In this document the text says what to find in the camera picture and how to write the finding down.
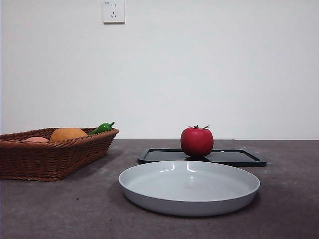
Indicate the orange round fruit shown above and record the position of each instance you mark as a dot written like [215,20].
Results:
[68,134]

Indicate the salmon pink round vegetable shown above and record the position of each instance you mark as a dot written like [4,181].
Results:
[36,139]

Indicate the green pepper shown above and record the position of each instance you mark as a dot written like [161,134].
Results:
[101,128]

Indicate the black rectangular tray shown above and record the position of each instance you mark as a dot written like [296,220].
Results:
[236,156]

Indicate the grey round plate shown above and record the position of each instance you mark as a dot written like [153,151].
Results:
[189,189]

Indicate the white wall socket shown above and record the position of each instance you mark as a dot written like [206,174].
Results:
[114,12]

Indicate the brown wicker basket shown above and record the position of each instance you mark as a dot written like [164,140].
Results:
[49,159]

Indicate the red tomato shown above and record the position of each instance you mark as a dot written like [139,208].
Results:
[197,142]

